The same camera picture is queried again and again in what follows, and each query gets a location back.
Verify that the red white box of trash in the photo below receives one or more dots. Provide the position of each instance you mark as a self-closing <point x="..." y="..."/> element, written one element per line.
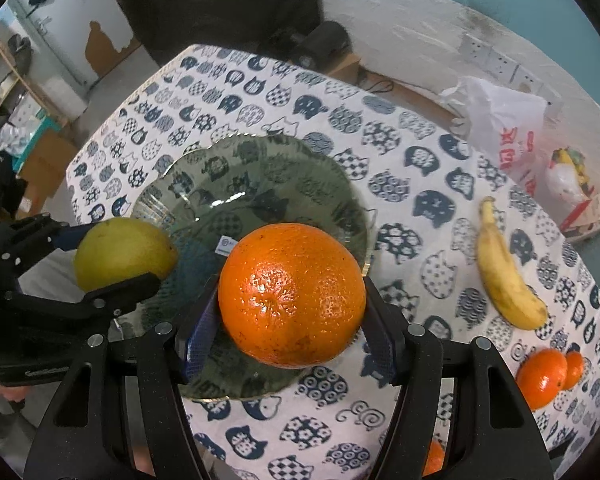
<point x="571" y="200"/>

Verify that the small orange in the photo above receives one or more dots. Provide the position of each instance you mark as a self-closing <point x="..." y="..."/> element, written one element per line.
<point x="575" y="369"/>
<point x="435" y="458"/>

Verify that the cat pattern tablecloth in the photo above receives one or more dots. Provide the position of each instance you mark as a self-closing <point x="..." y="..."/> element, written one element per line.
<point x="420" y="186"/>

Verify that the large orange top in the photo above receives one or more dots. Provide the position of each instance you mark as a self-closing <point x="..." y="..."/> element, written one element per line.
<point x="291" y="296"/>

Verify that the white plastic bag red print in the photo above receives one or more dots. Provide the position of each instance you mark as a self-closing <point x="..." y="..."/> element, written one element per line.
<point x="504" y="124"/>

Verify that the wall power sockets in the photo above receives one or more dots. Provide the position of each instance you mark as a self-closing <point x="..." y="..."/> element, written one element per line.
<point x="506" y="70"/>

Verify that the black hanging coat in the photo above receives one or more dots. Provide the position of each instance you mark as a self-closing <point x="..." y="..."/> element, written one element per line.
<point x="167" y="27"/>

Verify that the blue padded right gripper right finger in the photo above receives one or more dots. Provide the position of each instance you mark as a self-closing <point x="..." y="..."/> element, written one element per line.
<point x="384" y="326"/>

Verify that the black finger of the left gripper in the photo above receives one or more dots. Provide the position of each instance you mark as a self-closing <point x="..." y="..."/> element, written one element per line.
<point x="119" y="298"/>

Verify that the green yellow pear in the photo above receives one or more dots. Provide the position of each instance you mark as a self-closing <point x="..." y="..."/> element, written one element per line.
<point x="122" y="248"/>

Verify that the yellow banana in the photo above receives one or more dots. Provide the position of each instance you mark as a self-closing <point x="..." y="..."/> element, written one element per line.
<point x="500" y="277"/>

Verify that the large orange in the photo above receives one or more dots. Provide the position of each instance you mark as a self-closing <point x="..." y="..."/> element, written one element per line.
<point x="291" y="296"/>
<point x="542" y="377"/>

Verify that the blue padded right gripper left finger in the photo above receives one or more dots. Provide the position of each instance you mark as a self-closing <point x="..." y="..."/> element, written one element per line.
<point x="197" y="327"/>

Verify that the black speaker on box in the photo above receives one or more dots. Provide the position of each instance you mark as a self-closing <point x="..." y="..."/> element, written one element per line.
<point x="313" y="51"/>

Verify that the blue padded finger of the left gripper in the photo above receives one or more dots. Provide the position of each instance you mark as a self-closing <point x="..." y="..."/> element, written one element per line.
<point x="69" y="238"/>

